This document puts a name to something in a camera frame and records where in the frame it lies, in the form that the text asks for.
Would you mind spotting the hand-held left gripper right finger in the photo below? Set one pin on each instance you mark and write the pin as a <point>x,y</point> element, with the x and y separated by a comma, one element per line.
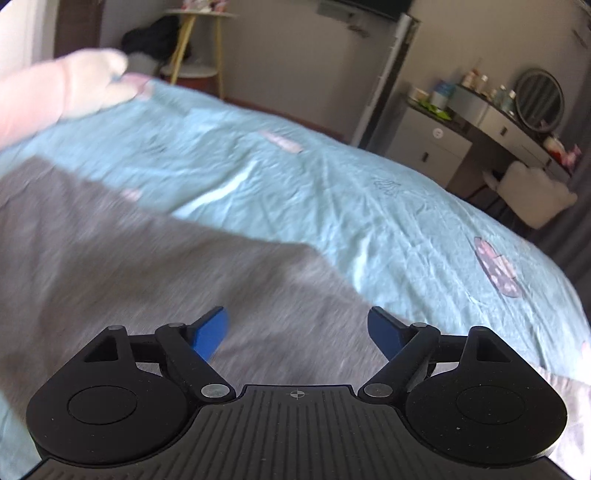
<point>385,330</point>

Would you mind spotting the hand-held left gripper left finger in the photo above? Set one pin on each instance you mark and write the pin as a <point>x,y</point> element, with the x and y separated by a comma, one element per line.
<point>210,332</point>

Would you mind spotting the grey pants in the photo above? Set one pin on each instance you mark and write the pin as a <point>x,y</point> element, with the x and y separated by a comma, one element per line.
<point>138,267</point>

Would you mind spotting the light blue printed bed sheet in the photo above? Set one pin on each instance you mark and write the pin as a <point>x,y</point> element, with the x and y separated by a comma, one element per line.
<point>323,184</point>

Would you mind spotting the white nightstand cabinet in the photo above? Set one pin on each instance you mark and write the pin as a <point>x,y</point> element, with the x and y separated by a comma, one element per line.
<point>425,143</point>

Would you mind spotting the white upholstered chair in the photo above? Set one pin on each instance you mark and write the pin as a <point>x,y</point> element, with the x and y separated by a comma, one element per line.
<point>535,194</point>

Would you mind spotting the grey curtain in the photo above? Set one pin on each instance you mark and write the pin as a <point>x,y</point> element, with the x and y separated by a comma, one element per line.
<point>570,240</point>

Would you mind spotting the green tray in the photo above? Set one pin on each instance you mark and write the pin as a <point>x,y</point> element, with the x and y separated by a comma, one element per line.
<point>434,110</point>

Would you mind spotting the white dressing table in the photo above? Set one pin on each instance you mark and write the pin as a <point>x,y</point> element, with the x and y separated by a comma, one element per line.
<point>498,124</point>

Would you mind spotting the small white box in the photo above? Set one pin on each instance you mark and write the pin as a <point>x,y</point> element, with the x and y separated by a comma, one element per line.
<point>419,94</point>

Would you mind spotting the white and blue container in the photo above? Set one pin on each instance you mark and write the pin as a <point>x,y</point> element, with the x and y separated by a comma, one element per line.
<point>443,94</point>

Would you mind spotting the slim white tower fan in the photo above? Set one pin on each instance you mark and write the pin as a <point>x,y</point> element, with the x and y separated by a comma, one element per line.
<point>385,83</point>

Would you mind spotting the round side table yellow legs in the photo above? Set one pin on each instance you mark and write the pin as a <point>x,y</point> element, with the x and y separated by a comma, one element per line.
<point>189,71</point>

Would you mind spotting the round mirror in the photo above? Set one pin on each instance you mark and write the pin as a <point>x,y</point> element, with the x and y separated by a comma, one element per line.
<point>539,99</point>

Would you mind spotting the pink plush toy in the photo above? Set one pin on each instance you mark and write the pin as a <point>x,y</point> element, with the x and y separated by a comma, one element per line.
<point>74,87</point>

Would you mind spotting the dark cloth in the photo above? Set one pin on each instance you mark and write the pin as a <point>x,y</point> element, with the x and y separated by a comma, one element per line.
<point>152,39</point>

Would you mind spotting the brown wooden door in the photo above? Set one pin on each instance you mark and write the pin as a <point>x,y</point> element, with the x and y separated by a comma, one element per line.
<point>76,27</point>

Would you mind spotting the dark wall screen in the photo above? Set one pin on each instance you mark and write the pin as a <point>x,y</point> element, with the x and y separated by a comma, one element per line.
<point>364,7</point>

